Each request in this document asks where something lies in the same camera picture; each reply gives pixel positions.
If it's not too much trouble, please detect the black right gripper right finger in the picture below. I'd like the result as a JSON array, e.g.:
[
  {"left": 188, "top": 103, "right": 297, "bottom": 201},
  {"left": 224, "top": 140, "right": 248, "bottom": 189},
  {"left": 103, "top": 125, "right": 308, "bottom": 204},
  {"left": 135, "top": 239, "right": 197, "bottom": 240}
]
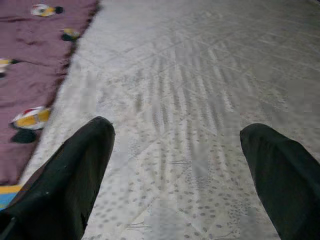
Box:
[{"left": 239, "top": 123, "right": 320, "bottom": 240}]

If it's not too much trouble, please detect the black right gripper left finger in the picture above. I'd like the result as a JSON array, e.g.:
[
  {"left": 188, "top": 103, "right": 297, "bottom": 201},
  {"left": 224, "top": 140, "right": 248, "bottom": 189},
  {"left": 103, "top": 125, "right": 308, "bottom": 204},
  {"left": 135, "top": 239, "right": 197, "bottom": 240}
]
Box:
[{"left": 0, "top": 116, "right": 116, "bottom": 240}]

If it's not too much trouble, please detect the yellow blue puzzle box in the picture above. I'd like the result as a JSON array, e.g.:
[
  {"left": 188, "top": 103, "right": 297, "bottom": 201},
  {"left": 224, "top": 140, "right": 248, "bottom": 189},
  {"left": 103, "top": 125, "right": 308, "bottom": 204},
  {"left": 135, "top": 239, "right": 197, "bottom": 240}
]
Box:
[{"left": 0, "top": 184, "right": 26, "bottom": 211}]

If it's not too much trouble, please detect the purple duck print quilt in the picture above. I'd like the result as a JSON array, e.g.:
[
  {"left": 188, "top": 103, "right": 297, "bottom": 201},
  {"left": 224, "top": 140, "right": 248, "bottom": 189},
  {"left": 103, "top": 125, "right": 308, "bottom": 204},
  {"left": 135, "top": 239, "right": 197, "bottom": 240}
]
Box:
[{"left": 0, "top": 0, "right": 103, "bottom": 187}]

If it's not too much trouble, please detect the grey quilted mattress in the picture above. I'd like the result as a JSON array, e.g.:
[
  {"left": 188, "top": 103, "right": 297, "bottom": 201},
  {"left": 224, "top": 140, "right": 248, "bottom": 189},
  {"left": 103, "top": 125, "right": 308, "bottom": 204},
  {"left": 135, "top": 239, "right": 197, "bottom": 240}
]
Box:
[{"left": 19, "top": 0, "right": 320, "bottom": 240}]

